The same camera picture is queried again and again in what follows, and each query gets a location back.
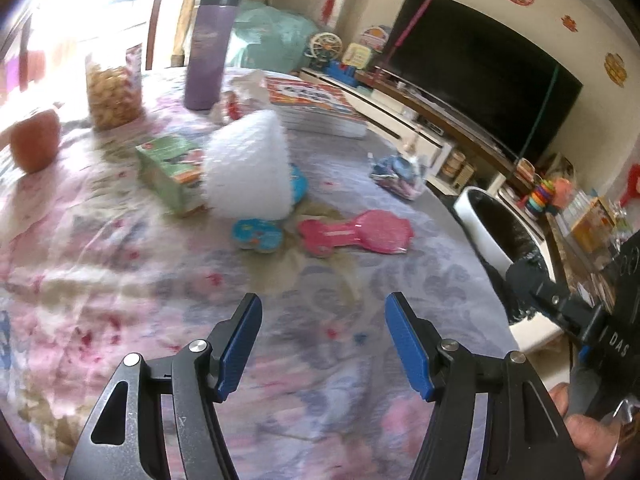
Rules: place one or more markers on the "yellow toy phone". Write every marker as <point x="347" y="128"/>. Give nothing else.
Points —
<point x="357" y="55"/>

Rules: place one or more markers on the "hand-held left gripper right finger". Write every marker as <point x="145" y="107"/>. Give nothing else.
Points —
<point x="407" y="345"/>

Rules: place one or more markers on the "person's right hand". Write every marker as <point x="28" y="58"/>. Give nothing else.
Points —
<point x="592" y="442"/>

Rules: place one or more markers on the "colourful toy box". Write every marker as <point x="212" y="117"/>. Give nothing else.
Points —
<point x="592" y="225"/>

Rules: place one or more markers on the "rainbow stacking rings toy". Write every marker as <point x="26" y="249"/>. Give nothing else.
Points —
<point x="542" y="195"/>

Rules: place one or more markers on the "white bin with black bag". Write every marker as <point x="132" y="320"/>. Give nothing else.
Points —
<point x="472" y="205"/>

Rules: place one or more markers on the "clear jar of yellow snacks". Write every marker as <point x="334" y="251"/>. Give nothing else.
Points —
<point x="112" y="95"/>

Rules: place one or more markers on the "clear plastic bag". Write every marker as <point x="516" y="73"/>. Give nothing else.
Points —
<point x="250" y="87"/>

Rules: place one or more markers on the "stack of books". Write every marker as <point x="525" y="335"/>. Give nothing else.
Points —
<point x="310" y="97"/>

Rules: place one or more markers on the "jars in cabinet shelf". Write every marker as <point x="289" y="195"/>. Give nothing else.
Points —
<point x="457" y="167"/>

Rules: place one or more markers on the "brown top side table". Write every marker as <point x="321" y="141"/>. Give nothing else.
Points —
<point x="575" y="260"/>

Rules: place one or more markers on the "red apple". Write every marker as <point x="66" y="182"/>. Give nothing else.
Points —
<point x="35" y="140"/>

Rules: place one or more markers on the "blue toy block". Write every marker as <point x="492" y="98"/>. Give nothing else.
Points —
<point x="342" y="71"/>

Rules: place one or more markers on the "black television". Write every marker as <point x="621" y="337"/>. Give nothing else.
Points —
<point x="480" y="70"/>

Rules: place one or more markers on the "green plastic covered furniture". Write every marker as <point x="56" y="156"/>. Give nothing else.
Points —
<point x="280" y="40"/>

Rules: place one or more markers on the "small red wall sticker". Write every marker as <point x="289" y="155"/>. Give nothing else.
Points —
<point x="569" y="23"/>

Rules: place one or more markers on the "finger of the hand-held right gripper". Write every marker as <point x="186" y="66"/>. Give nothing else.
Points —
<point x="525" y="277"/>

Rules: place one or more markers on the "green printed box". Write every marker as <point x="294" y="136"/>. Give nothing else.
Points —
<point x="167" y="170"/>

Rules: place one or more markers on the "purple thermos bottle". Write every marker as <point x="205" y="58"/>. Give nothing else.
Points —
<point x="207" y="55"/>

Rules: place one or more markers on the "blue printed plastic toy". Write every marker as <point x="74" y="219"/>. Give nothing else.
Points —
<point x="256" y="234"/>

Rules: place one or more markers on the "blue plastic disc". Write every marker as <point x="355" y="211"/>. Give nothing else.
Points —
<point x="299" y="185"/>

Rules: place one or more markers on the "clear bag of blue items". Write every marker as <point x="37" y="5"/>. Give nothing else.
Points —
<point x="397" y="172"/>

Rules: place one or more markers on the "pink plastic toy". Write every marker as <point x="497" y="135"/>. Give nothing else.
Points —
<point x="360" y="232"/>

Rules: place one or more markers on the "ferris wheel toy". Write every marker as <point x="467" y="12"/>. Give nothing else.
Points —
<point x="322" y="50"/>

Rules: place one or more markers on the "brown framed glass door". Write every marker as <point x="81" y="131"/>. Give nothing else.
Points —
<point x="160" y="10"/>

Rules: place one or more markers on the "yellow orange wall sticker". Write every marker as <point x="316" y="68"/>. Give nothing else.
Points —
<point x="615" y="67"/>

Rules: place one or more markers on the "green stick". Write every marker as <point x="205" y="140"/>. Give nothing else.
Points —
<point x="540" y="110"/>

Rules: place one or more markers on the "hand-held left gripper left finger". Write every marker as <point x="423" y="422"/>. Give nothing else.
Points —
<point x="240" y="345"/>

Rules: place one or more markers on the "white bubble wrap bundle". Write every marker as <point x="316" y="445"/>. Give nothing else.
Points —
<point x="247" y="165"/>

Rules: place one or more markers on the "pink stick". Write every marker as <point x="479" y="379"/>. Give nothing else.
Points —
<point x="415" y="22"/>

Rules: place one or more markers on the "white television cabinet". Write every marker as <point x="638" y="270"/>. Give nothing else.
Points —
<point x="395" y="120"/>

